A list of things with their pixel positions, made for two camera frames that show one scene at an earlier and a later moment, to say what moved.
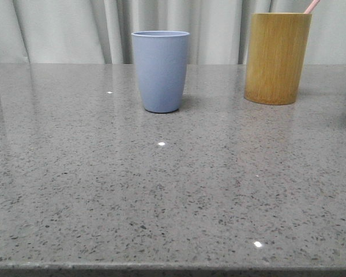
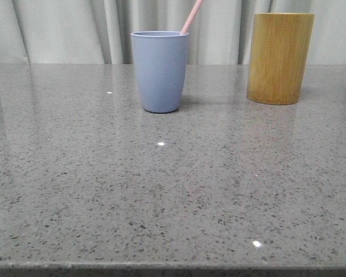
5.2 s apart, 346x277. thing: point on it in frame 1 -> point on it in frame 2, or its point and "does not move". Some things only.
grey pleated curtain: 100,32 does not move
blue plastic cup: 161,58 does not move
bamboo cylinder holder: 277,47 does not move
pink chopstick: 312,4 -> 191,16
